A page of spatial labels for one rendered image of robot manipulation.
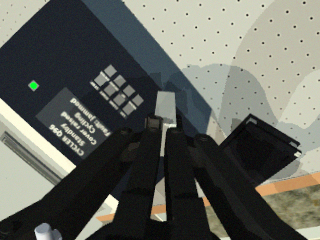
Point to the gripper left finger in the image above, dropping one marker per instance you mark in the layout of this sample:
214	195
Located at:
68	207

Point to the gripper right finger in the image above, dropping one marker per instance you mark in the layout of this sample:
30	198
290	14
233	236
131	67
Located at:
242	211

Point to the grey and dark blue benchtop lab instrument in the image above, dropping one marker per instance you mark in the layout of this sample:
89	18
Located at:
55	110

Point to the cream multiwell plate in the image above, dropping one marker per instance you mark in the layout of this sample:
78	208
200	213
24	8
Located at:
31	163

